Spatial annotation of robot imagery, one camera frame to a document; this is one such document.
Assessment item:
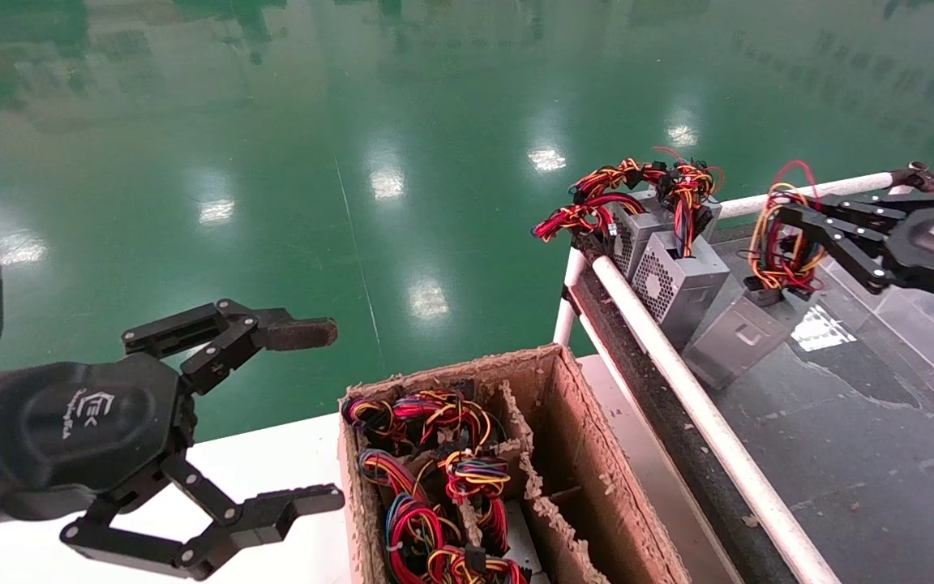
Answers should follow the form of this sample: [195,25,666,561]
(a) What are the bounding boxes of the worn cardboard box with dividers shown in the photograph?
[337,345,691,584]

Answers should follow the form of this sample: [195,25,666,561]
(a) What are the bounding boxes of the black pipe corner connector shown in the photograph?
[893,162,934,195]

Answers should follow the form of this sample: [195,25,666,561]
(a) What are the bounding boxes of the power supply pink yellow cables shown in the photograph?
[343,389,492,457]

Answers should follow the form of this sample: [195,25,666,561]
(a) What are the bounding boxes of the grey power supply yellow red cables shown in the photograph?
[682,160,831,390]

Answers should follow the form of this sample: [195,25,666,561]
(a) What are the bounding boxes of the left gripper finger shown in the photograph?
[122,300,338,396]

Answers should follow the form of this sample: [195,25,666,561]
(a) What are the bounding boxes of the grey power supply hexagon grill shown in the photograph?
[632,146,731,350]

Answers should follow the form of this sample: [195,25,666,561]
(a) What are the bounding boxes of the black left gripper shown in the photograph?
[0,354,345,580]

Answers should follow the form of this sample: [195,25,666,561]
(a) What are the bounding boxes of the white frame leg pipe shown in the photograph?
[552,247,591,348]

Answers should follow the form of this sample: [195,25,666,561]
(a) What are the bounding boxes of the power supply red blue cables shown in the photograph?
[358,449,445,584]

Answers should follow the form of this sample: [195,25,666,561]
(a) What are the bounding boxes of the power supply orange black cables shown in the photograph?
[426,545,531,584]

